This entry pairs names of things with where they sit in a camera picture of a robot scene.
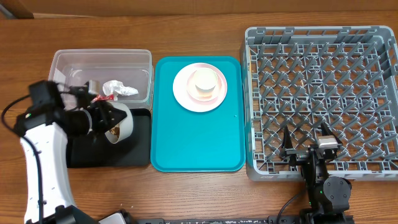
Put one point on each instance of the grey dishwasher rack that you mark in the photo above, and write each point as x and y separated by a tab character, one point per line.
302	77

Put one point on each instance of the grey bowl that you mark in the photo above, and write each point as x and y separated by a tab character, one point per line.
125	127

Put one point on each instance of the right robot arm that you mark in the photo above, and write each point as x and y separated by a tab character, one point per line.
328	196

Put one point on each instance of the small pink plate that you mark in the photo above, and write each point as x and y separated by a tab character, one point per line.
200	96

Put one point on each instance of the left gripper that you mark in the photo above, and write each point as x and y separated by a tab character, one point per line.
103	109

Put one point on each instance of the large pink plate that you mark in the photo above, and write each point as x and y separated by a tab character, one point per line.
189	103

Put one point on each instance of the white tissue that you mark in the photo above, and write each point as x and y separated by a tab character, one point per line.
115	87

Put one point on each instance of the red snack wrapper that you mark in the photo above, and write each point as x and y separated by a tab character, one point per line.
103	98

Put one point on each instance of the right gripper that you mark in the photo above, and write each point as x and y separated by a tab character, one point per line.
297	155

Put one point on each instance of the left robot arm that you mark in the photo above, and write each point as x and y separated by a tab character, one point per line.
44	130

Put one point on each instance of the black plastic tray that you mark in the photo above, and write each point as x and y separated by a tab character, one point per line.
87	151

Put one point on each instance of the teal serving tray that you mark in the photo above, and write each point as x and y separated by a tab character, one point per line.
187	141

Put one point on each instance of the white paper cup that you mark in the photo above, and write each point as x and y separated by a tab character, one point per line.
205	80

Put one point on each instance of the clear plastic bin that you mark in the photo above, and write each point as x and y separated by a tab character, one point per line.
133	67

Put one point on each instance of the brown food piece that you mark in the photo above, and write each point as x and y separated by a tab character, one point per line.
115	130

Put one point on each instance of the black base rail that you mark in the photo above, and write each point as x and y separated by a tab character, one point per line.
233	221

